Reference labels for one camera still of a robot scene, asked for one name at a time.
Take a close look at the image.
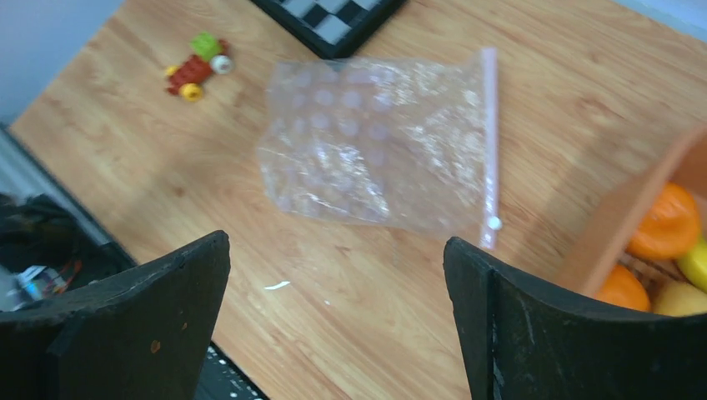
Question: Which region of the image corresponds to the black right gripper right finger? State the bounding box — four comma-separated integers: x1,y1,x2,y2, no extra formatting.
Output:
443,237,706,399

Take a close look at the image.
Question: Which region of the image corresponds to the orange plastic basket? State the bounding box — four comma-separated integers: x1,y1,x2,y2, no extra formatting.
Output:
554,127,706,297

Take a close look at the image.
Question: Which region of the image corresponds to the black grey chessboard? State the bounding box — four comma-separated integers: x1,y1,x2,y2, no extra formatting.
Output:
252,0,407,60

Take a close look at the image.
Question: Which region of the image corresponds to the yellow wrinkled round fruit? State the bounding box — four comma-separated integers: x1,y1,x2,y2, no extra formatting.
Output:
653,282,706,317

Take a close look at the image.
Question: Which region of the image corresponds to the red green toy block car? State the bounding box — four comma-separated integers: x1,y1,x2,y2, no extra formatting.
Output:
165,32,234,102

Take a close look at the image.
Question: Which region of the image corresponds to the orange tangerine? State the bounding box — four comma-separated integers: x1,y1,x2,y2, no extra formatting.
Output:
594,264,651,312
626,182,701,260

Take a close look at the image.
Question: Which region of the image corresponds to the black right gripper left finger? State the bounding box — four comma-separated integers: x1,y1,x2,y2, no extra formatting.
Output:
1,231,230,399

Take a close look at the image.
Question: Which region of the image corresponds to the clear zip top bag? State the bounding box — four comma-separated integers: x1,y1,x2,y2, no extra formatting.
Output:
257,47,503,249

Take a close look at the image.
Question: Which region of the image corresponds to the yellow toy banana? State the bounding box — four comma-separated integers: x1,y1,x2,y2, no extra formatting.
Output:
676,237,707,292

